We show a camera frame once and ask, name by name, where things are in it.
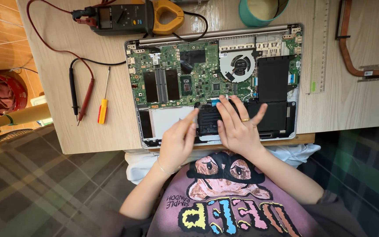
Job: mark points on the person's right hand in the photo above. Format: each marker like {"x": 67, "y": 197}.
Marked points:
{"x": 240, "y": 135}

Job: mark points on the person's left hand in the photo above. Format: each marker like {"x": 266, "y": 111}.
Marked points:
{"x": 174, "y": 144}

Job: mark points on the open silver laptop base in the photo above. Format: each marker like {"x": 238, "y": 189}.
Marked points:
{"x": 173, "y": 123}

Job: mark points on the white cloth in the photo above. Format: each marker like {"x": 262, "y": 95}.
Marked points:
{"x": 140, "y": 164}

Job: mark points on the black-covered memory module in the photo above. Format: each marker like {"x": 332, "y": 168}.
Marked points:
{"x": 172, "y": 84}
{"x": 150, "y": 86}

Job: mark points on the black laptop battery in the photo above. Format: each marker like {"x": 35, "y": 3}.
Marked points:
{"x": 273, "y": 79}

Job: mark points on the grey laptop cooling fan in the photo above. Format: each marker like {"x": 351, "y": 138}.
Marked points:
{"x": 237, "y": 65}

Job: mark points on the purple printed shirt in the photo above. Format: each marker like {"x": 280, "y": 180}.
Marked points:
{"x": 229, "y": 204}

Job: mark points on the green laptop motherboard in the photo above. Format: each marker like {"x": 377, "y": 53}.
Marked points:
{"x": 202, "y": 72}

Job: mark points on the red multimeter test lead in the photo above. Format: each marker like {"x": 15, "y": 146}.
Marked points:
{"x": 86, "y": 98}

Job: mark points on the black multimeter test lead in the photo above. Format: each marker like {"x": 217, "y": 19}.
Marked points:
{"x": 73, "y": 89}

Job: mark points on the clear plastic ruler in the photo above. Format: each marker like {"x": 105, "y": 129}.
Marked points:
{"x": 319, "y": 49}

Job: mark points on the teal round cup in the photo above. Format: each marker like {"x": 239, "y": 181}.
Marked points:
{"x": 247, "y": 16}

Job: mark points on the clear plastic wrap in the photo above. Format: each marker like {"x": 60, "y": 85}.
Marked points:
{"x": 206, "y": 18}

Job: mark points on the copper heat pipe heatsink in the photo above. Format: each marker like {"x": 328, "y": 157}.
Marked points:
{"x": 345, "y": 52}

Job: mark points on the black yellow clamp multimeter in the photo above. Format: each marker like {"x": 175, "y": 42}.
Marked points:
{"x": 127, "y": 18}

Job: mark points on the white power strip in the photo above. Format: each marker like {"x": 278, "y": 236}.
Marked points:
{"x": 39, "y": 100}

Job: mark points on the plaid blanket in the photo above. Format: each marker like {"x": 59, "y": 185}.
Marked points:
{"x": 38, "y": 184}

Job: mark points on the light wooden chair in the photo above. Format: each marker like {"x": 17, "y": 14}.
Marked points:
{"x": 21, "y": 116}

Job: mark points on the red round bowl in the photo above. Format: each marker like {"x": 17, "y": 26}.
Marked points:
{"x": 20, "y": 93}

